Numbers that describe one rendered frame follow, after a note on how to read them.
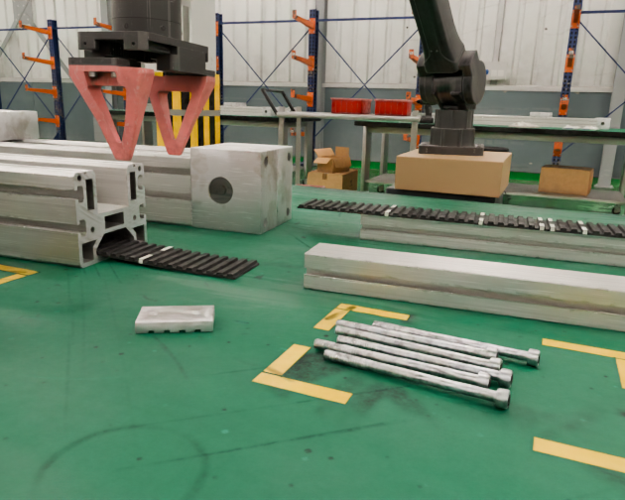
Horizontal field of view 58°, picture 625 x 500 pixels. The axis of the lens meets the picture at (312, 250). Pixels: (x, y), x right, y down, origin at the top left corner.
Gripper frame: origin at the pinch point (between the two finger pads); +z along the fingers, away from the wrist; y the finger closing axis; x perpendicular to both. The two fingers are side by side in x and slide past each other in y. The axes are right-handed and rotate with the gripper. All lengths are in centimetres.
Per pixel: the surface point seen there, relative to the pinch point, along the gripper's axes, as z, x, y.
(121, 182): 3.7, -5.3, -2.6
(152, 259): 9.9, 0.7, 1.3
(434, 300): 9.9, 26.1, 1.4
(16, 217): 6.7, -11.3, 4.6
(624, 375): 10.5, 38.1, 8.8
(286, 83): -45, -303, -795
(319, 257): 7.7, 16.8, 1.5
